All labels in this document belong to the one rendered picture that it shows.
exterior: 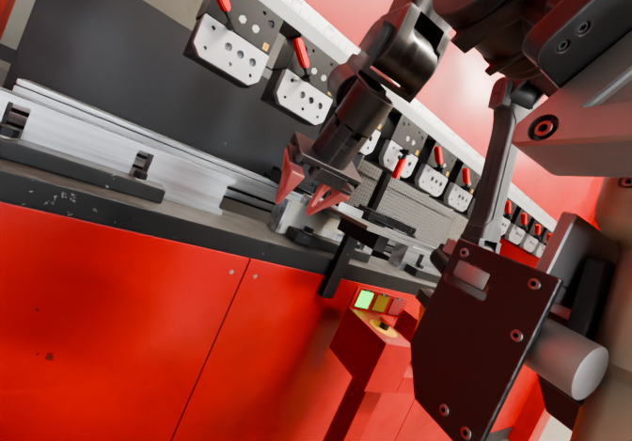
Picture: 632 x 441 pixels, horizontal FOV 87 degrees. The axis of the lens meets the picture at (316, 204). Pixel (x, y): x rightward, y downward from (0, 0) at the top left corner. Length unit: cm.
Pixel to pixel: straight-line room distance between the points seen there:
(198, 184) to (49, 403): 48
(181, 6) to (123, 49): 192
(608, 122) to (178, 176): 71
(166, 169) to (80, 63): 59
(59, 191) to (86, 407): 43
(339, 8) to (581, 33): 75
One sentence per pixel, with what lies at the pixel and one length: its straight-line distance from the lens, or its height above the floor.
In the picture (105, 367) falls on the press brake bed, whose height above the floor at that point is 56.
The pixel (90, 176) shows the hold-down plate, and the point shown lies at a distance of 71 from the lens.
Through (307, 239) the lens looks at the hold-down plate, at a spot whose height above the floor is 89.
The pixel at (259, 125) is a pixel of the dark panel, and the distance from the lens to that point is 140.
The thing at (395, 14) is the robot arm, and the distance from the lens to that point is 43.
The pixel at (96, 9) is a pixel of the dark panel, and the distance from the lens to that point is 129.
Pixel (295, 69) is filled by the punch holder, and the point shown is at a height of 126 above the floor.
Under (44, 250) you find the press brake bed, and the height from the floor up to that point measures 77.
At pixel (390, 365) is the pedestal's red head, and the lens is 86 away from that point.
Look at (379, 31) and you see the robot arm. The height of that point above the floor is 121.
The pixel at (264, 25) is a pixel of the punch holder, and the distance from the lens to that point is 82.
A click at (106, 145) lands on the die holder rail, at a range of 75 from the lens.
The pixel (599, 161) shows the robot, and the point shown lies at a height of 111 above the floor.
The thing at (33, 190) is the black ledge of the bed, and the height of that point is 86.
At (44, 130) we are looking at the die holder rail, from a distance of 75.
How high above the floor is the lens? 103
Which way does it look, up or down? 3 degrees down
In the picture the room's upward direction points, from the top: 24 degrees clockwise
